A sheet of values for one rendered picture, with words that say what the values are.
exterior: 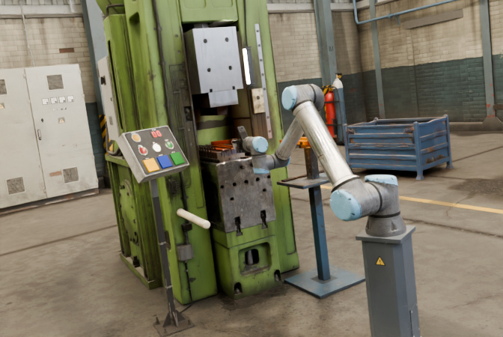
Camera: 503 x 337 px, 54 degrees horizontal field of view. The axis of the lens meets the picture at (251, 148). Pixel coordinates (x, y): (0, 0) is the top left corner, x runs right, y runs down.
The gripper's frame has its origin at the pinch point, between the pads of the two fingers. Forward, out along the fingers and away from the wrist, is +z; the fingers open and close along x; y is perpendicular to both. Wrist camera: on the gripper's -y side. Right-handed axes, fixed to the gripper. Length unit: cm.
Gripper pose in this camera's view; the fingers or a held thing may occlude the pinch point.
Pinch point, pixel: (233, 140)
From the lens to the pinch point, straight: 317.5
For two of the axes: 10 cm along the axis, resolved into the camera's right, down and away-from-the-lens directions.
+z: -4.6, -0.2, 8.9
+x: 8.8, -1.6, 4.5
